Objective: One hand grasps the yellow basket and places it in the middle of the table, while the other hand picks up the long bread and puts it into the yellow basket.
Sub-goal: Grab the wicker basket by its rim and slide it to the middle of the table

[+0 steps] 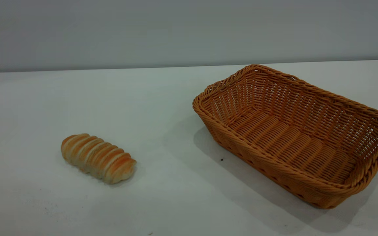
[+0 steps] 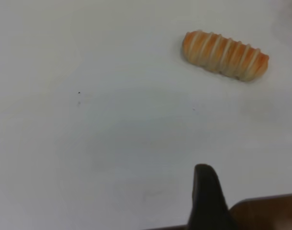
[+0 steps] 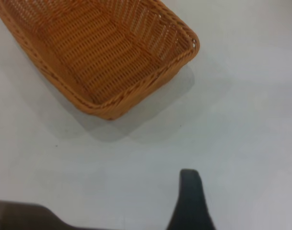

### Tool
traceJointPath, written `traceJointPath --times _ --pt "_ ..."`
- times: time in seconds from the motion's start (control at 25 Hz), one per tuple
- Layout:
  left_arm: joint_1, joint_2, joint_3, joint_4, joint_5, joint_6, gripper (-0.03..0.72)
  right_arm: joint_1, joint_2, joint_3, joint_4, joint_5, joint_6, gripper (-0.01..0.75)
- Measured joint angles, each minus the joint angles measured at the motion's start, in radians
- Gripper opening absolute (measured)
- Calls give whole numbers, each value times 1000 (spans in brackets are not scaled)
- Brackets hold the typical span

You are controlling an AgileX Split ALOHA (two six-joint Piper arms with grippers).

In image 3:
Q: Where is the woven orange wicker basket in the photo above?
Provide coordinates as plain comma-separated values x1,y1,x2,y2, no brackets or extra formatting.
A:
0,0,200,121

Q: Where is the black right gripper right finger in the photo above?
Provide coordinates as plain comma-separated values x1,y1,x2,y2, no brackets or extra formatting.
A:
165,168,218,230

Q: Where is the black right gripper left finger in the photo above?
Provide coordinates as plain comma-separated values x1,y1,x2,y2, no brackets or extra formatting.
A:
0,199,93,230

